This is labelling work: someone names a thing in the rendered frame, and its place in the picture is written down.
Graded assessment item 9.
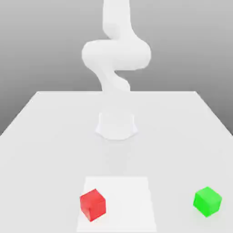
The small red cube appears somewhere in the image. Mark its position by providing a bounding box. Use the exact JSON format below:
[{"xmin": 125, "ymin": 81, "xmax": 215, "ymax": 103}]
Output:
[{"xmin": 79, "ymin": 188, "xmax": 106, "ymax": 223}]

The small green cube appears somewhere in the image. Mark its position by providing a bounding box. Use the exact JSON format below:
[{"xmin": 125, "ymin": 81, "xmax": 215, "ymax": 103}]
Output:
[{"xmin": 192, "ymin": 186, "xmax": 223, "ymax": 218}]

